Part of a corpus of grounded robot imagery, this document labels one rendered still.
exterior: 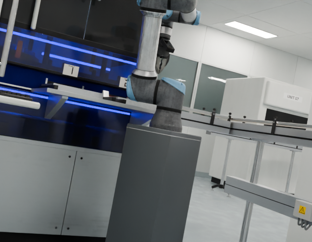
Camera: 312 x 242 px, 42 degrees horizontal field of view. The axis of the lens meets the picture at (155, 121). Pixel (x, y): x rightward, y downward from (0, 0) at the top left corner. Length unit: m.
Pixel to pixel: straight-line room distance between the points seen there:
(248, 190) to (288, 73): 6.85
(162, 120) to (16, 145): 0.89
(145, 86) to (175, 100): 0.15
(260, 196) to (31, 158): 1.41
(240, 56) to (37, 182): 6.77
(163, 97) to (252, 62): 7.08
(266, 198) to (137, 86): 1.21
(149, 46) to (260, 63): 7.23
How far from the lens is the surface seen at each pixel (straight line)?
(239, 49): 8.64
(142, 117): 2.29
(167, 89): 1.81
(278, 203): 2.56
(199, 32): 8.14
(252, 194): 2.74
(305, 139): 2.44
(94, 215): 2.49
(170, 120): 1.79
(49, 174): 2.36
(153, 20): 1.79
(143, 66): 1.81
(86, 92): 2.10
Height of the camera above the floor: 0.79
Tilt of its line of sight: 1 degrees up
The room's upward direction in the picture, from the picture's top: 11 degrees clockwise
